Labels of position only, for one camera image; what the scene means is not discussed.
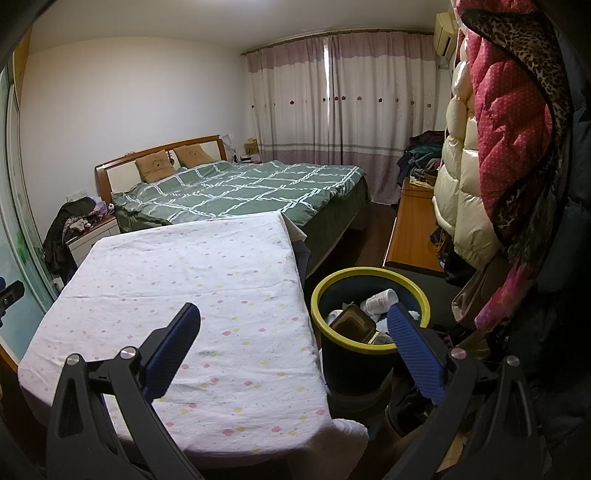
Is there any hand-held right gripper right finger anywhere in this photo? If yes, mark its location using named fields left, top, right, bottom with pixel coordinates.
left=387, top=304, right=541, bottom=480

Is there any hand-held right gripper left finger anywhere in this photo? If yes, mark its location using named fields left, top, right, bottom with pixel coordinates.
left=46, top=302, right=201, bottom=480

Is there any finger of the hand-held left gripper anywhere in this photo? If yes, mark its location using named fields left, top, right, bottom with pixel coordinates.
left=0, top=281, right=25, bottom=324

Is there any white plastic bowl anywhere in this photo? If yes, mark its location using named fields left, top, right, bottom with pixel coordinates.
left=360, top=288, right=399, bottom=315

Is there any blue yellow-rimmed trash bin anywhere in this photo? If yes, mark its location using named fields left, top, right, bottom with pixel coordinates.
left=310, top=268, right=431, bottom=398

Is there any brown plastic tray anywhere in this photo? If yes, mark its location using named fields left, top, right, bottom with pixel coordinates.
left=330, top=305, right=377, bottom=344

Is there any dark clothes heap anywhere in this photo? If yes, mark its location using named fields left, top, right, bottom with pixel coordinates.
left=42, top=196, right=109, bottom=278

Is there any frosted glass sliding door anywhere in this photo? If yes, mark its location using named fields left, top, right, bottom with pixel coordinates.
left=0, top=41, right=61, bottom=365

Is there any clear plastic bag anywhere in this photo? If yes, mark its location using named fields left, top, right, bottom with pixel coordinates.
left=451, top=258, right=497, bottom=329

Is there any white nightstand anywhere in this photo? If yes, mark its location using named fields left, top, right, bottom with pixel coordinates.
left=65, top=216, right=122, bottom=273

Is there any pink floral garment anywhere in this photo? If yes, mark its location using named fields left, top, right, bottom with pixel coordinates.
left=475, top=263, right=536, bottom=330

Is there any low wooden cabinet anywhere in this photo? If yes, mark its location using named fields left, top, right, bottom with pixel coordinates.
left=383, top=178, right=446, bottom=278

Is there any cream puffer jacket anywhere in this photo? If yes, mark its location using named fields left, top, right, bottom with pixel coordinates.
left=431, top=32, right=502, bottom=268

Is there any wooden bed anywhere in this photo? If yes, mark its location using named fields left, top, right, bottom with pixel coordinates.
left=95, top=135, right=372, bottom=273

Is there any black coat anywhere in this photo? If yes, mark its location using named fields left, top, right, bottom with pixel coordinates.
left=531, top=0, right=591, bottom=480

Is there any green checkered duvet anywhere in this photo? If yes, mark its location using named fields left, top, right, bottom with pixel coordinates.
left=112, top=160, right=365, bottom=227

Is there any brown pillow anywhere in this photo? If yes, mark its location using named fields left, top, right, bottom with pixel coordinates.
left=135, top=154, right=177, bottom=182
left=173, top=144, right=218, bottom=168

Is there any pile of mixed clothes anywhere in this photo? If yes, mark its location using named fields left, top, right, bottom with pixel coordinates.
left=398, top=130, right=446, bottom=183

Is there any pink white curtain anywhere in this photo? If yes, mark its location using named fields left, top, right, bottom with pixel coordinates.
left=328, top=30, right=446, bottom=204
left=246, top=37, right=331, bottom=162

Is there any red puffer jacket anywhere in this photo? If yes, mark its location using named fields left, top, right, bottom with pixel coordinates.
left=455, top=0, right=555, bottom=245

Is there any leopard print coat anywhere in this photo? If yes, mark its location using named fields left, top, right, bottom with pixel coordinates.
left=462, top=9, right=573, bottom=245

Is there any wall air conditioner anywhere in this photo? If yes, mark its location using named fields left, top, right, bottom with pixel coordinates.
left=433, top=11, right=458, bottom=58

